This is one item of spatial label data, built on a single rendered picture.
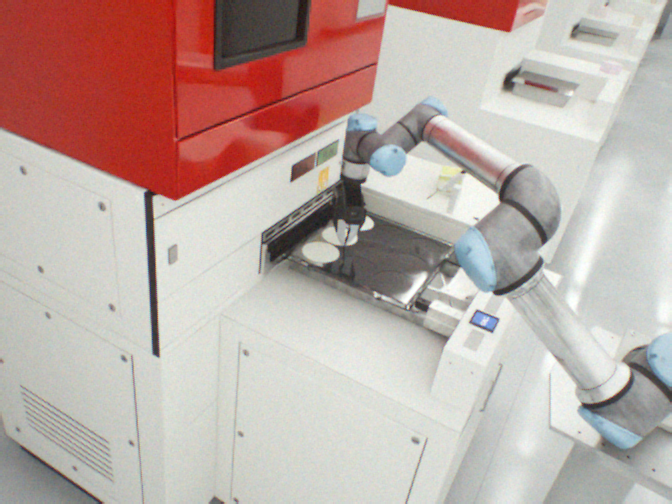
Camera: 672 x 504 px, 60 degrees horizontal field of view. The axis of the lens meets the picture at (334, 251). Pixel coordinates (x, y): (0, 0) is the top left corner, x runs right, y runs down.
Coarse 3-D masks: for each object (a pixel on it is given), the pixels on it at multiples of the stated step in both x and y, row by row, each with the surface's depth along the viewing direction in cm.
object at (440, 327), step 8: (464, 272) 159; (456, 280) 156; (464, 280) 156; (456, 288) 152; (464, 288) 153; (472, 288) 153; (472, 296) 150; (448, 304) 146; (464, 312) 144; (424, 320) 141; (432, 320) 140; (432, 328) 141; (440, 328) 139; (448, 328) 138; (448, 336) 139
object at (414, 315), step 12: (312, 276) 157; (324, 276) 155; (336, 288) 155; (348, 288) 153; (372, 300) 151; (396, 312) 148; (408, 312) 147; (420, 312) 146; (420, 324) 146; (444, 336) 144
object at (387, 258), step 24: (312, 240) 159; (360, 240) 163; (384, 240) 165; (408, 240) 166; (432, 240) 168; (336, 264) 151; (360, 264) 153; (384, 264) 154; (408, 264) 156; (432, 264) 157; (384, 288) 145; (408, 288) 146
